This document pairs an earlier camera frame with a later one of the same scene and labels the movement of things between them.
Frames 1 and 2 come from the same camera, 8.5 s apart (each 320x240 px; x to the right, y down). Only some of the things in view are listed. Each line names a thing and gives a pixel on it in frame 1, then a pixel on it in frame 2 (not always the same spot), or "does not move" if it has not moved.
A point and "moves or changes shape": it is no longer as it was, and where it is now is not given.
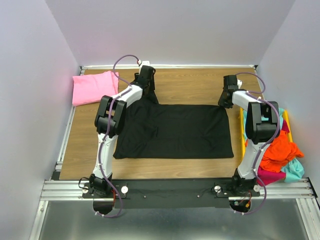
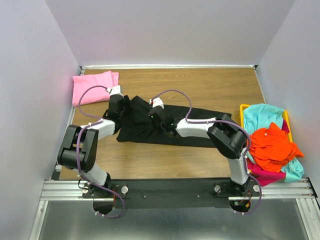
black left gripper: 151,84 -> 123,101
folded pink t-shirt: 91,88 does not move
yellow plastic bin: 285,114 does not move
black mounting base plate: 171,193 does not move
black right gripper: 220,102 -> 151,119
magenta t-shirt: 268,177 does not move
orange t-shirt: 280,151 does not move
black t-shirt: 155,130 moves or changes shape
